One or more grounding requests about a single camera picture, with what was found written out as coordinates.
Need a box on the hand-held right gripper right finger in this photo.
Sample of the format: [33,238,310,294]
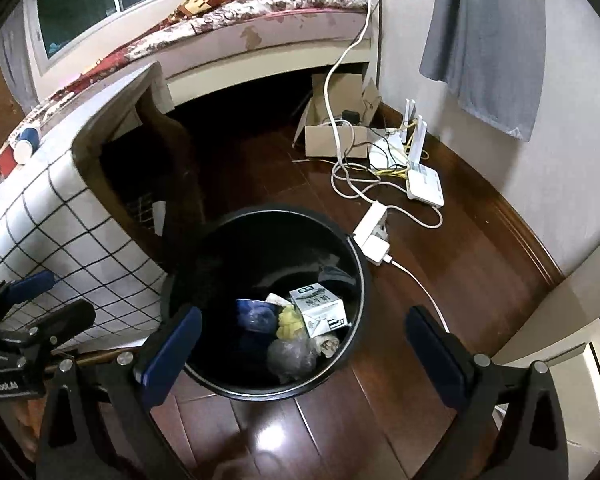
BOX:
[404,304,572,480]

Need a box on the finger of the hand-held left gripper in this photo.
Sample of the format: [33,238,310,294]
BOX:
[0,269,57,322]
[7,299,97,350]

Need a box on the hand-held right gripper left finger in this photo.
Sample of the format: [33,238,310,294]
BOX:
[34,305,204,480]

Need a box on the blue plastic cup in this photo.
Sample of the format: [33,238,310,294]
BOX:
[236,298,281,333]

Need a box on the brown paper bag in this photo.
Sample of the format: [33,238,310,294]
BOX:
[316,334,341,358]

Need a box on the clear plastic bag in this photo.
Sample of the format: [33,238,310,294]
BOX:
[266,337,318,381]

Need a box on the yellow cloth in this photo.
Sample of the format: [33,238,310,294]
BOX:
[277,305,306,339]

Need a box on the green and white carton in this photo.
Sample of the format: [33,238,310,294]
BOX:
[288,283,351,338]

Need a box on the black round bin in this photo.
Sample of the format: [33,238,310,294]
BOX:
[161,204,372,402]

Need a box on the white checked tablecloth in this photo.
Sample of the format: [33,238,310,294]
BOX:
[0,62,168,351]

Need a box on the blue and white paper cup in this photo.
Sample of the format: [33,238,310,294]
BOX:
[11,126,42,166]

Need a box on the beige cabinet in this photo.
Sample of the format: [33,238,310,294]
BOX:
[492,272,600,466]

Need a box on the white power strip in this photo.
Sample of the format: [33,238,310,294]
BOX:
[352,201,392,266]

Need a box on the white router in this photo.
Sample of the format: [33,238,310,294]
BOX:
[405,115,445,208]
[369,99,421,171]

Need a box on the cardboard box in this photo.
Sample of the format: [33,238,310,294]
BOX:
[292,72,383,159]

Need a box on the grey curtain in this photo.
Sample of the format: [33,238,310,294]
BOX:
[419,0,548,142]

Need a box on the bed with floral sheet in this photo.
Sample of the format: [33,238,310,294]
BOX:
[0,0,372,201]

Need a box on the thin white cable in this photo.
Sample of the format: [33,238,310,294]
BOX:
[387,255,452,333]

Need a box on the yellow network cable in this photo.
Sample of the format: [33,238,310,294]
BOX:
[375,115,423,177]

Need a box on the thick white cable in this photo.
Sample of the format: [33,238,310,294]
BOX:
[322,0,443,231]

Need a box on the window with white frame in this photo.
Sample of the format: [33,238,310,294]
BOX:
[27,0,216,68]

